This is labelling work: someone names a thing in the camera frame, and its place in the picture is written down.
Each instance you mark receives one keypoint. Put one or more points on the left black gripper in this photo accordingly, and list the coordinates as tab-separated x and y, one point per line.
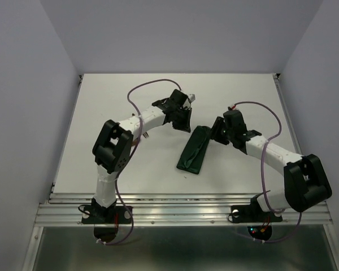
185	126

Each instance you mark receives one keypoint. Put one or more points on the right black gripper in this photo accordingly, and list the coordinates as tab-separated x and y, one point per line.
218	123

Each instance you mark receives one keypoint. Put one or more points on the dark green cloth napkin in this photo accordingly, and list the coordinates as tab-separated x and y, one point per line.
193	154

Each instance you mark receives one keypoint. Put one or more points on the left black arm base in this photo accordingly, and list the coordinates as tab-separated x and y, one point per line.
94	214

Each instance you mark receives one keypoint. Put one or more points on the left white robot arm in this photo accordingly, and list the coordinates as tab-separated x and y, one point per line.
113	146

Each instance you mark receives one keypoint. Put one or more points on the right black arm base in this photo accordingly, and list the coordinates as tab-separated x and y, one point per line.
251	213

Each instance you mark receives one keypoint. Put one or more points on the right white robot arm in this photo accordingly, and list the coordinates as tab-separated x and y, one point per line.
305	181

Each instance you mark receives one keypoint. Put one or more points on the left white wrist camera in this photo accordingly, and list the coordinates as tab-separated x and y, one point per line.
191	98

